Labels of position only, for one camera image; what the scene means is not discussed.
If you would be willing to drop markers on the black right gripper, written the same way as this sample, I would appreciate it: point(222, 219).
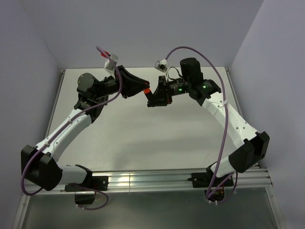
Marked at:
point(161, 94)

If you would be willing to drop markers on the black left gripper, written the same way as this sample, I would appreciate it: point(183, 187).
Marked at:
point(127, 78)

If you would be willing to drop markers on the black orange tip highlighter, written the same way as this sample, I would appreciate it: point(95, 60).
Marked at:
point(149, 96)

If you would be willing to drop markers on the orange pen cap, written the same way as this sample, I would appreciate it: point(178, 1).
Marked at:
point(147, 91)

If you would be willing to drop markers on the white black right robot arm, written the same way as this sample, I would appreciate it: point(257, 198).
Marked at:
point(251, 145)

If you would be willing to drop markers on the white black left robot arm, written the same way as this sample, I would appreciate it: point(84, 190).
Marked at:
point(39, 162)

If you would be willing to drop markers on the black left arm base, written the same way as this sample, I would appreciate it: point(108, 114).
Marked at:
point(96, 184)

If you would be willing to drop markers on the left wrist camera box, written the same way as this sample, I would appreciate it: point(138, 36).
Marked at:
point(110, 63)

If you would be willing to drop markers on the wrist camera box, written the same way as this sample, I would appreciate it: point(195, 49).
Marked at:
point(162, 66)
point(110, 63)

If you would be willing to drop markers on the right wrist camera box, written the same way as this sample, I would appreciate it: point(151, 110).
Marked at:
point(162, 66)

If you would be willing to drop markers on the aluminium front rail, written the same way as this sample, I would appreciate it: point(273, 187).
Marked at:
point(173, 180)

